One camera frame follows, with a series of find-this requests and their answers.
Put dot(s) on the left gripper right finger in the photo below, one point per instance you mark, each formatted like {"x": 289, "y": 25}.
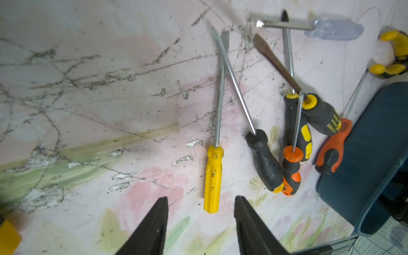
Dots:
{"x": 254, "y": 237}

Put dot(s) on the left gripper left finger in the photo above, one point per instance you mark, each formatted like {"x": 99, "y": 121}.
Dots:
{"x": 149, "y": 237}

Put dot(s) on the black orange small screwdriver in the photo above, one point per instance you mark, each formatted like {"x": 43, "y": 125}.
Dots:
{"x": 292, "y": 153}

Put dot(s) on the yellow handle screwdriver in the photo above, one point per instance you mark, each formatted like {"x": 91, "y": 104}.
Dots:
{"x": 214, "y": 168}

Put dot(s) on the orange handle screwdriver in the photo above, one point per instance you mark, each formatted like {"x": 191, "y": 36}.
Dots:
{"x": 331, "y": 153}

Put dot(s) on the black yellow phillips screwdriver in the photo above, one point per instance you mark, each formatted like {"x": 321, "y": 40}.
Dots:
{"x": 296, "y": 125}

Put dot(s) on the clear handle screwdriver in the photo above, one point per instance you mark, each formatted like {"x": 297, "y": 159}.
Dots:
{"x": 325, "y": 29}

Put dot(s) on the teal plastic storage box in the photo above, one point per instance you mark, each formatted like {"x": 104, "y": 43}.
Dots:
{"x": 372, "y": 179}

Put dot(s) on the yellow black utility knife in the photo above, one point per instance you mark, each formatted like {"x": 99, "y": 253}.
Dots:
{"x": 10, "y": 237}

